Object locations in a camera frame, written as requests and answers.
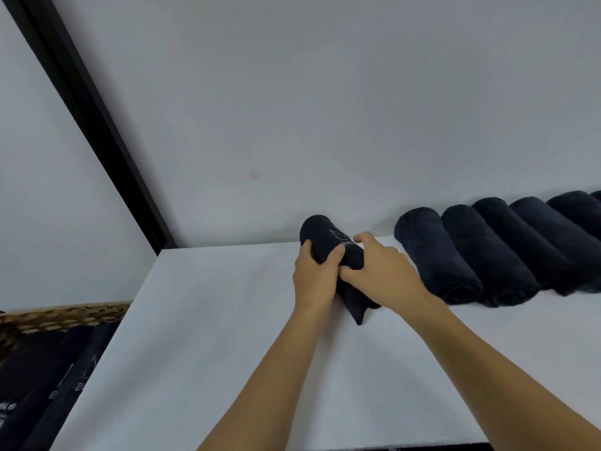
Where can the plain dark navy towel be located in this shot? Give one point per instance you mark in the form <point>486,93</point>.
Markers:
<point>577,208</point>
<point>324,234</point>

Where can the person's right forearm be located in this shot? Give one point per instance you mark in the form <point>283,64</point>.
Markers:
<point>507,389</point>

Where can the person's right hand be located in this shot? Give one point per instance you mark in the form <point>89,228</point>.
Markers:
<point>389,277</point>

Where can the person's left forearm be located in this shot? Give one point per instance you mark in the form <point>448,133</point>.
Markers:
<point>272,394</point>

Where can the person's left hand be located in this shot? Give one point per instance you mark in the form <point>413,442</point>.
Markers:
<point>314,286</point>

